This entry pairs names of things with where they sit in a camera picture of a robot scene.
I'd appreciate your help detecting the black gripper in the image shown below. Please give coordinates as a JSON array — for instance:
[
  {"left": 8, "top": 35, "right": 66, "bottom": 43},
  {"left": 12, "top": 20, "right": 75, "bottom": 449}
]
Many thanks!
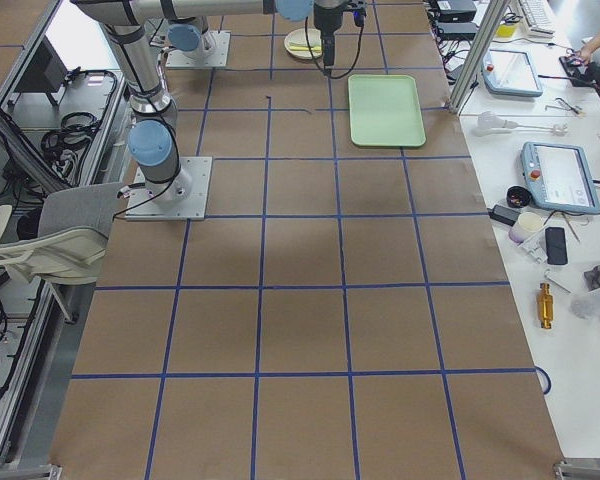
[{"left": 313, "top": 0, "right": 343, "bottom": 67}]

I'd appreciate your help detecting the yellow plastic fork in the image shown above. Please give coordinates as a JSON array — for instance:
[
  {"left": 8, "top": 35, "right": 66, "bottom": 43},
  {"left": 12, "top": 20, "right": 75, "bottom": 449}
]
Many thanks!
[{"left": 288, "top": 43, "right": 322, "bottom": 54}]

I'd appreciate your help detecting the cream round plate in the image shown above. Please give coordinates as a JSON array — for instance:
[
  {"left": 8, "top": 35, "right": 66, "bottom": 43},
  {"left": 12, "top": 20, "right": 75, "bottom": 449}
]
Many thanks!
[{"left": 283, "top": 28, "right": 322, "bottom": 60}]

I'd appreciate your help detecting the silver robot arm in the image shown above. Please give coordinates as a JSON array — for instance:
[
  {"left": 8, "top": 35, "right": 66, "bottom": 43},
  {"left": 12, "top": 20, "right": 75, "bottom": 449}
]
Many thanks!
[{"left": 74, "top": 1, "right": 313, "bottom": 206}]

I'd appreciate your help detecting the person hand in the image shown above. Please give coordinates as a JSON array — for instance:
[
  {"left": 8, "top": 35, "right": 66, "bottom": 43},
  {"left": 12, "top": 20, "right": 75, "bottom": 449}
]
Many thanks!
[{"left": 577, "top": 45, "right": 593, "bottom": 63}]

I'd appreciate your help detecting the light green tray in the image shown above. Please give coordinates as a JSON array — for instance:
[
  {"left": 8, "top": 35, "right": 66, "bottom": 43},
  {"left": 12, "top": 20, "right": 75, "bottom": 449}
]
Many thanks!
[{"left": 347, "top": 74, "right": 426, "bottom": 148}]

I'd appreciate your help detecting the yellow container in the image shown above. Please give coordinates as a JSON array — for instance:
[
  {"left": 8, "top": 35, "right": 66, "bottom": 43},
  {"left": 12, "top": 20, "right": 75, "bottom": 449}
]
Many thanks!
[{"left": 495, "top": 13, "right": 522, "bottom": 39}]

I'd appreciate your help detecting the far blue teach pendant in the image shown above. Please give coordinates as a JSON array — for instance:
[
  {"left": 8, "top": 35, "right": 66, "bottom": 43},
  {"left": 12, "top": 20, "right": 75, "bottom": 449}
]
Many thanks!
[{"left": 482, "top": 49, "right": 543, "bottom": 98}]

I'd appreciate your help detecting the blue teach pendant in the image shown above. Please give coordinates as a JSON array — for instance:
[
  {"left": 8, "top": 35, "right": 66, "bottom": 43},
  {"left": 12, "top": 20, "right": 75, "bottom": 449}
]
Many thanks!
[
  {"left": 520, "top": 142, "right": 600, "bottom": 215},
  {"left": 482, "top": 49, "right": 543, "bottom": 98}
]

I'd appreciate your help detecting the white plastic bulb tool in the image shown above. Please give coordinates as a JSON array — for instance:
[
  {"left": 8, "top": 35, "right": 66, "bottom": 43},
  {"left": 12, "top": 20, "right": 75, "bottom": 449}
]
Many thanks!
[{"left": 474, "top": 111, "right": 568, "bottom": 136}]

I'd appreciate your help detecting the white keyboard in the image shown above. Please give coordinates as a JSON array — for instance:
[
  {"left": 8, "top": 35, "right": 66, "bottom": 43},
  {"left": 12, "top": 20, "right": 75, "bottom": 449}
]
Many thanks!
[{"left": 515, "top": 0, "right": 556, "bottom": 38}]

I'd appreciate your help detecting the black power adapter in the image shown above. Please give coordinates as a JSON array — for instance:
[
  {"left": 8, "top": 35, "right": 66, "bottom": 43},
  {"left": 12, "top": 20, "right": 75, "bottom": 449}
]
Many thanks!
[{"left": 488, "top": 204, "right": 520, "bottom": 227}]

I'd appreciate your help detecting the black round container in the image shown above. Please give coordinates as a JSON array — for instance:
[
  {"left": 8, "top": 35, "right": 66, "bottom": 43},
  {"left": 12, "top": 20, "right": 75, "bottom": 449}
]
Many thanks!
[{"left": 506, "top": 185, "right": 531, "bottom": 208}]

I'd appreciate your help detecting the near blue teach pendant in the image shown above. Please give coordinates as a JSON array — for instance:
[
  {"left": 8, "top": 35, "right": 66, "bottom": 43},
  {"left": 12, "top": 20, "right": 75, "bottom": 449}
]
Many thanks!
[{"left": 520, "top": 142, "right": 600, "bottom": 215}]

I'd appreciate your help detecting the white paper cup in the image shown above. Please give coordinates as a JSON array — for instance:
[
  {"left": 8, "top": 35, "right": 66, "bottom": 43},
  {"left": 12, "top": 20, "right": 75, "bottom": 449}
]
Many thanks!
[{"left": 508, "top": 212, "right": 543, "bottom": 244}]

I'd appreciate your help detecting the black smartphone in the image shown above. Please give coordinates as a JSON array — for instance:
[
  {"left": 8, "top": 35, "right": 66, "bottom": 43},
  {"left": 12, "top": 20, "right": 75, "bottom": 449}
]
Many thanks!
[{"left": 545, "top": 227, "right": 568, "bottom": 266}]

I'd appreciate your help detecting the grey office chair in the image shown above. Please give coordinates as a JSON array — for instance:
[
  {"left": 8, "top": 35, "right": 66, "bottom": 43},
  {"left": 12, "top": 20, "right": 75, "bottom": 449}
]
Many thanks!
[{"left": 0, "top": 182, "right": 123, "bottom": 285}]

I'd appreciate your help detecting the gold metal fitting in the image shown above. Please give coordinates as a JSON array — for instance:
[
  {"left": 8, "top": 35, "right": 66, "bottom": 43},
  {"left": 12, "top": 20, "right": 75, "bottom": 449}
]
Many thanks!
[{"left": 536, "top": 282, "right": 554, "bottom": 330}]

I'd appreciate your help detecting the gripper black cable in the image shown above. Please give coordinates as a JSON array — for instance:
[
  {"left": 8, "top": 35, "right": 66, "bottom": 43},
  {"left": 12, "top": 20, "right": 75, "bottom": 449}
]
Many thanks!
[{"left": 303, "top": 13, "right": 366, "bottom": 80}]

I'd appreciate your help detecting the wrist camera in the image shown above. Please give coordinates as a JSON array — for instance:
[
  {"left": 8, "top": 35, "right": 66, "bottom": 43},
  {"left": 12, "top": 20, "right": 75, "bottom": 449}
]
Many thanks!
[{"left": 347, "top": 0, "right": 367, "bottom": 29}]

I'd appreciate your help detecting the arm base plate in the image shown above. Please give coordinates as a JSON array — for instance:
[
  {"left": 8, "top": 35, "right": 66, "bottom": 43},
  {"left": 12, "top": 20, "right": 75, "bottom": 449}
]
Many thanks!
[
  {"left": 124, "top": 156, "right": 213, "bottom": 221},
  {"left": 166, "top": 25, "right": 231, "bottom": 69}
]

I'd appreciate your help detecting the aluminium frame post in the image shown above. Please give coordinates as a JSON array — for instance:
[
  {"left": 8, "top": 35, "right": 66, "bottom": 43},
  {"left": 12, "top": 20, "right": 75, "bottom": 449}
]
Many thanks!
[{"left": 447, "top": 0, "right": 509, "bottom": 114}]

